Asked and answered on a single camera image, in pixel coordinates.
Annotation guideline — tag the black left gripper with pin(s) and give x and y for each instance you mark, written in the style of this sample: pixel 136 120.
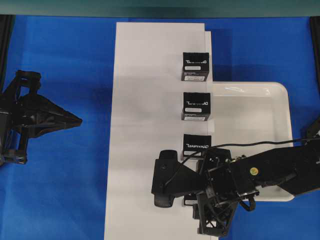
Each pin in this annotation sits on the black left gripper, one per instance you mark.
pixel 25 114

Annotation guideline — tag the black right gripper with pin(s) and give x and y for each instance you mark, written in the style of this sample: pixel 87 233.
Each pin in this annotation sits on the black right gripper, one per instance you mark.
pixel 224 191

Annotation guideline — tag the black box bottom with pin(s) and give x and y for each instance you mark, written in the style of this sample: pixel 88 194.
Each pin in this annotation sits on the black box bottom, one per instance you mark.
pixel 189 200

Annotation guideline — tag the black box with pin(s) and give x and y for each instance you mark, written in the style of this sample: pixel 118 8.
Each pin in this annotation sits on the black box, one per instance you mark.
pixel 194 143
pixel 189 200
pixel 196 106
pixel 195 66

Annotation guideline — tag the white base board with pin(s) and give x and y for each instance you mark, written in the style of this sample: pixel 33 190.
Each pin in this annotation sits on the white base board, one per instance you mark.
pixel 147 99

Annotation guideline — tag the white plastic tray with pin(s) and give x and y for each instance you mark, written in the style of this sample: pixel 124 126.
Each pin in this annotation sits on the white plastic tray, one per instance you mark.
pixel 249 112

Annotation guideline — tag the black box top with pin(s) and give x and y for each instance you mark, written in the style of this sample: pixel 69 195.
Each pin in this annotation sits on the black box top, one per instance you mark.
pixel 195 66

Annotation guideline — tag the blue table mat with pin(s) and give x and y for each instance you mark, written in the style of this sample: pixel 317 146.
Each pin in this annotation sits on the blue table mat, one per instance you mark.
pixel 60 194

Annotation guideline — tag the teal backdrop panel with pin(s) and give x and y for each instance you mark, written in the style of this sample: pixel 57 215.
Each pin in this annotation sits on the teal backdrop panel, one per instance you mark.
pixel 163 8

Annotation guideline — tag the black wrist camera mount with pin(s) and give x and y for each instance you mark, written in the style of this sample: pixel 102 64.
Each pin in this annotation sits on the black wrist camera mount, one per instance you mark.
pixel 171 179

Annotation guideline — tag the black aluminium frame rail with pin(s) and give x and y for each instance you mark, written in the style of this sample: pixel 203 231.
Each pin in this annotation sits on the black aluminium frame rail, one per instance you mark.
pixel 6 28

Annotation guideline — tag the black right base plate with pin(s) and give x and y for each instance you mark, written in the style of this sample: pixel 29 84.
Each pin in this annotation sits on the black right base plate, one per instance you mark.
pixel 311 131

